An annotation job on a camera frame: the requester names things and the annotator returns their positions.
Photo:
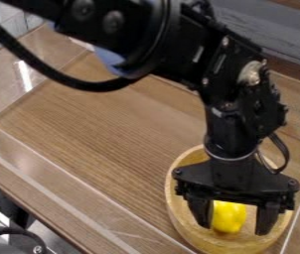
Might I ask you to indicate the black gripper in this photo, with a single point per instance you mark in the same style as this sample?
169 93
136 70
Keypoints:
234 178

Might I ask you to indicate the yellow lemon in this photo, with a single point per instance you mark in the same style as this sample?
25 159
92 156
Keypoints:
229 216

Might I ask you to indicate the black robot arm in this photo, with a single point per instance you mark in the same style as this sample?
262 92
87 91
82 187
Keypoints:
173 38

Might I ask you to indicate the brown wooden bowl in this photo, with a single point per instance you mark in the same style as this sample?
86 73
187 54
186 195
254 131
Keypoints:
206 240

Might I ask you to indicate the black metal bracket with screw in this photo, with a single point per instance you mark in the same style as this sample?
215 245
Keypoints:
39 246

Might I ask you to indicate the clear acrylic tray wall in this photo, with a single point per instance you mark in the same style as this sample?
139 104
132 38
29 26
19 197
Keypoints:
86 158

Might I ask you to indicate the clear acrylic corner bracket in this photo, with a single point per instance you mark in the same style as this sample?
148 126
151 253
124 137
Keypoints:
83 44

